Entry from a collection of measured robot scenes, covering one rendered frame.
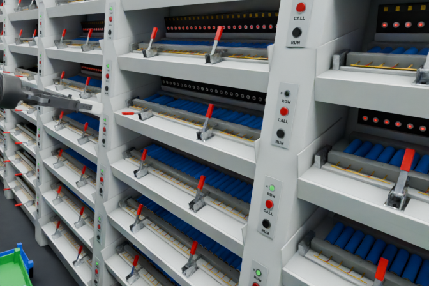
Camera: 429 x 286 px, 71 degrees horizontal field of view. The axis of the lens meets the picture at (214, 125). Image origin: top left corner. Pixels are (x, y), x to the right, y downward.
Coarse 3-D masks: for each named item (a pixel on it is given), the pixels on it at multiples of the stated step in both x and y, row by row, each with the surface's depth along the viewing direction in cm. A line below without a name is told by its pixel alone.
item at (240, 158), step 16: (128, 96) 106; (144, 96) 111; (208, 96) 95; (128, 128) 99; (144, 128) 92; (160, 128) 85; (176, 128) 84; (192, 128) 83; (176, 144) 82; (192, 144) 77; (208, 144) 73; (224, 144) 72; (240, 144) 71; (256, 144) 61; (208, 160) 74; (224, 160) 70; (240, 160) 66; (256, 160) 62
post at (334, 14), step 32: (288, 0) 56; (320, 0) 52; (352, 0) 58; (320, 32) 52; (288, 64) 57; (320, 128) 60; (288, 160) 58; (256, 192) 63; (288, 192) 58; (256, 224) 63; (288, 224) 58; (256, 256) 64
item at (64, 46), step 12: (84, 24) 151; (96, 24) 142; (48, 36) 146; (60, 36) 150; (72, 36) 154; (84, 36) 151; (96, 36) 143; (48, 48) 145; (60, 48) 136; (72, 48) 134; (84, 48) 118; (96, 48) 119; (72, 60) 128; (84, 60) 119; (96, 60) 111
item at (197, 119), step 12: (144, 108) 99; (156, 108) 96; (168, 108) 93; (180, 120) 87; (192, 120) 86; (204, 120) 82; (216, 120) 80; (228, 132) 77; (240, 132) 74; (252, 132) 71
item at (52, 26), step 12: (48, 24) 146; (60, 24) 150; (72, 24) 154; (48, 60) 149; (60, 60) 153; (48, 72) 150; (48, 108) 153; (36, 144) 162; (48, 144) 157; (36, 156) 162; (36, 168) 163; (36, 180) 164; (48, 180) 161; (36, 192) 165; (36, 204) 166; (36, 216) 167; (36, 228) 168; (36, 240) 169; (48, 240) 167
